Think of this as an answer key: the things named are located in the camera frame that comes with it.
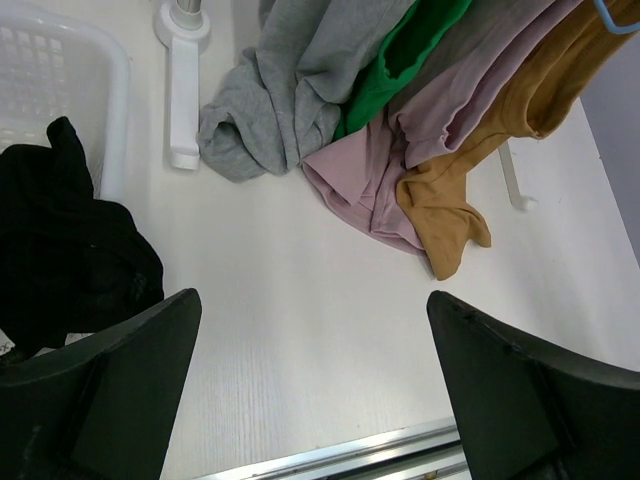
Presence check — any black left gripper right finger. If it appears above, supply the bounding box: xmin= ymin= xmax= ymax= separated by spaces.
xmin=426 ymin=291 xmax=639 ymax=479

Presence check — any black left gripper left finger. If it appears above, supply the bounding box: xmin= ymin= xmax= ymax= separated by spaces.
xmin=1 ymin=288 xmax=202 ymax=479

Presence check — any black tank top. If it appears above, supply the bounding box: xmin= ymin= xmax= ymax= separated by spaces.
xmin=1 ymin=117 xmax=164 ymax=366

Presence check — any brown tank top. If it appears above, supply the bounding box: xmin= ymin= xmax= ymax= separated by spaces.
xmin=395 ymin=0 xmax=640 ymax=281

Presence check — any mauve pink tank top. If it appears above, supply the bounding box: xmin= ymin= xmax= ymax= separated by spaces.
xmin=301 ymin=0 xmax=586 ymax=257

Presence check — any grey tank top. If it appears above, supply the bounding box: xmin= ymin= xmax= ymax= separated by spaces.
xmin=197 ymin=1 xmax=412 ymax=183

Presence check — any blue hanger of mauve top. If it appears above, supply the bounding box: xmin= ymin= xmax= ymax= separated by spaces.
xmin=592 ymin=0 xmax=640 ymax=36

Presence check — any green tank top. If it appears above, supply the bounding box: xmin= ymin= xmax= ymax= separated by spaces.
xmin=333 ymin=0 xmax=471 ymax=140

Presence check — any white plastic basket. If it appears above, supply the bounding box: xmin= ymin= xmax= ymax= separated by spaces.
xmin=1 ymin=2 xmax=129 ymax=201

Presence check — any silver clothes rack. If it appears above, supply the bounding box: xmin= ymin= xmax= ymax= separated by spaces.
xmin=152 ymin=0 xmax=539 ymax=213

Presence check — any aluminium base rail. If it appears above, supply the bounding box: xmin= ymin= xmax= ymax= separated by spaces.
xmin=208 ymin=418 xmax=471 ymax=479

